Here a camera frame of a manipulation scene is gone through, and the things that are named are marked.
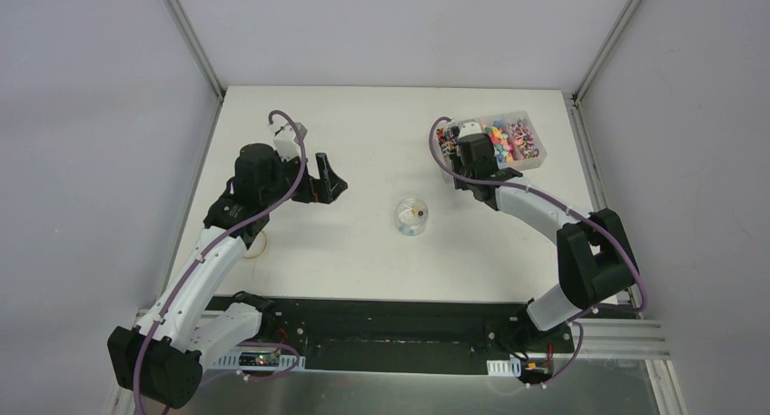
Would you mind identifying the clear plastic round jar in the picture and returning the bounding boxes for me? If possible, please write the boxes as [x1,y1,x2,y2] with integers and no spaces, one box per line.
[394,197,429,239]

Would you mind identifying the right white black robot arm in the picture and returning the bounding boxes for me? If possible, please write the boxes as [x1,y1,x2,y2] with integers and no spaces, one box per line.
[450,132,639,351]

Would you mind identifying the clear divided candy box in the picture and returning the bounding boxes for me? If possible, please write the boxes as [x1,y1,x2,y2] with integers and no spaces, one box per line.
[431,111,548,172]

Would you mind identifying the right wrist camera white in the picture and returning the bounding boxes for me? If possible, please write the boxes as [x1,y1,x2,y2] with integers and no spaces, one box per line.
[458,120,484,139]

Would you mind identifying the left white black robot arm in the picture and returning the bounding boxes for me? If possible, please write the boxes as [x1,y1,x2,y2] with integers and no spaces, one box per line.
[107,143,348,409]

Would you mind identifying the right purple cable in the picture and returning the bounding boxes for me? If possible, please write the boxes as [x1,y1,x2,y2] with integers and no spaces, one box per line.
[428,115,649,390]

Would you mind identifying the white cable duct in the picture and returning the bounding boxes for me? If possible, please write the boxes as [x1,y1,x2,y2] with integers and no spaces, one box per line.
[209,349,306,372]
[486,358,522,378]

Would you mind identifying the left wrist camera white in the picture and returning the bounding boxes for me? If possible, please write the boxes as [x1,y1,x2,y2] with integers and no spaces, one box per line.
[269,122,307,162]

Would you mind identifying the candies inside jar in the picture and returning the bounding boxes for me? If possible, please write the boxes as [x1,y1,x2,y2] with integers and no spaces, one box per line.
[398,203,427,238]

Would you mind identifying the right white cable duct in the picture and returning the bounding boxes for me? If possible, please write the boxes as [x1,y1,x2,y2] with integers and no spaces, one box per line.
[486,358,522,378]

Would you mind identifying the left white cable duct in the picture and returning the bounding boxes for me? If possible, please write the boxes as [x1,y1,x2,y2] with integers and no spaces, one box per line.
[209,349,306,372]

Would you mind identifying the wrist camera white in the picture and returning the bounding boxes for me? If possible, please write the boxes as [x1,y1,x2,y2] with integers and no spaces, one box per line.
[458,120,484,139]
[269,122,307,162]

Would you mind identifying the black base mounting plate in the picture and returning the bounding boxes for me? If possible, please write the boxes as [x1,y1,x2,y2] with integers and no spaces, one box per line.
[204,294,573,378]

